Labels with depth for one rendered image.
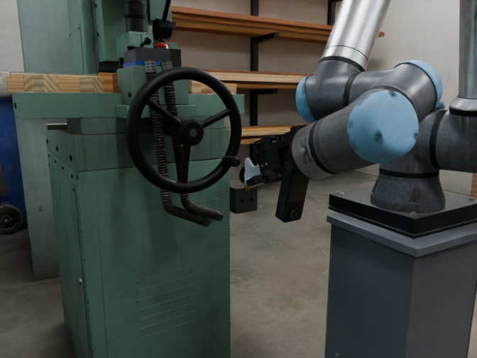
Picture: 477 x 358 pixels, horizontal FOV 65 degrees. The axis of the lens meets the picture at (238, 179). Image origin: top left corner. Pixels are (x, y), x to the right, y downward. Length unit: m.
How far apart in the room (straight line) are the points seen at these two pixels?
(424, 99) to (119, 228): 0.78
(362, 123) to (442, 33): 3.90
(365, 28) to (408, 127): 0.27
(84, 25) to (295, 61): 3.24
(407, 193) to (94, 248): 0.82
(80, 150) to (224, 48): 3.04
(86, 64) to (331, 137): 0.97
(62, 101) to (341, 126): 0.67
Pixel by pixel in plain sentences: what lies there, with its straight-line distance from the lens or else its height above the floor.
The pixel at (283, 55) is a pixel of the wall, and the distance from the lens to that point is 4.28.
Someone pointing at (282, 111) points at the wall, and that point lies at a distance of 4.25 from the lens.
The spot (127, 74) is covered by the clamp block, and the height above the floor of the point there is 0.94.
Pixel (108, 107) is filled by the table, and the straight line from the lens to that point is 1.00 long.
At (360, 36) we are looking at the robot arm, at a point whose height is 0.99.
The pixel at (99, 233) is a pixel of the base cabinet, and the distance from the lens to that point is 1.05.
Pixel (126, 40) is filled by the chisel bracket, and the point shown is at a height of 1.05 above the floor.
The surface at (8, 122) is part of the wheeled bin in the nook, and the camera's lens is 2.87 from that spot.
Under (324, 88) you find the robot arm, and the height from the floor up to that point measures 0.90.
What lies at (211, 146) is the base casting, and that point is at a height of 0.75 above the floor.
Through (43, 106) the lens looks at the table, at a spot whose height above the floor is 0.87.
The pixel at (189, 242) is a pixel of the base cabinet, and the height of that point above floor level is 0.47.
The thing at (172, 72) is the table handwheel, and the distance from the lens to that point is 0.86.
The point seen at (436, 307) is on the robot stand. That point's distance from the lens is 1.13.
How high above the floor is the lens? 0.88
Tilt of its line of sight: 12 degrees down
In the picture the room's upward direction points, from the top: straight up
